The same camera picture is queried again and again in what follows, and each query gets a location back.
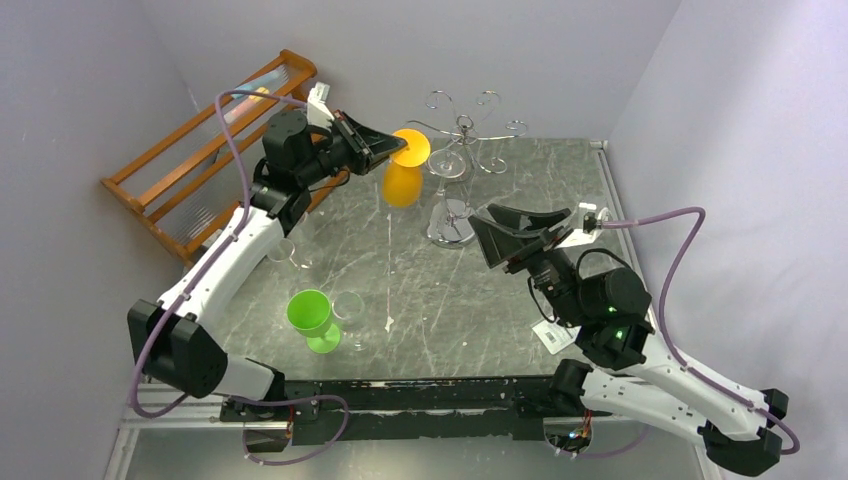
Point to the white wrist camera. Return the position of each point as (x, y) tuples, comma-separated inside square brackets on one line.
[(586, 225), (317, 112)]

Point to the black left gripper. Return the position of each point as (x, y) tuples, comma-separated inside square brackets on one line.
[(369, 147)]

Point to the chrome wine glass rack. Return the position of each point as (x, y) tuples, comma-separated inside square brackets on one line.
[(462, 136)]

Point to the white paper label card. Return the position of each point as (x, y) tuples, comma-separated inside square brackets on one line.
[(554, 337)]

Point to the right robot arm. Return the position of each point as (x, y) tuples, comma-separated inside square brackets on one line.
[(629, 366)]

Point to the green plastic wine glass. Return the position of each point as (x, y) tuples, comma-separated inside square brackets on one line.
[(310, 314)]

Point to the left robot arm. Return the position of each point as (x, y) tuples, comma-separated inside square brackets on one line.
[(168, 337)]

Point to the orange plastic wine glass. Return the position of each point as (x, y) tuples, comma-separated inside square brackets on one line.
[(403, 179)]

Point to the wooden shelf rack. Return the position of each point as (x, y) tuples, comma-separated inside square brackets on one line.
[(184, 188)]

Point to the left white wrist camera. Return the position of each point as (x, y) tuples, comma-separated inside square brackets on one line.
[(317, 112)]

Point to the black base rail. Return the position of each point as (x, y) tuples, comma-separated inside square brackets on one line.
[(464, 407)]

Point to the small clear glass cup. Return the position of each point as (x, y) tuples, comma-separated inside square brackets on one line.
[(283, 252)]

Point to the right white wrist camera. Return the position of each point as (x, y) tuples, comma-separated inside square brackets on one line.
[(586, 225)]

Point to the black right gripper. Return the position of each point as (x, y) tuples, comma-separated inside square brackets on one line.
[(528, 250)]

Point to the clear wine glass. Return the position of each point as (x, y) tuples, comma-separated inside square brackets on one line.
[(348, 308), (438, 218)]

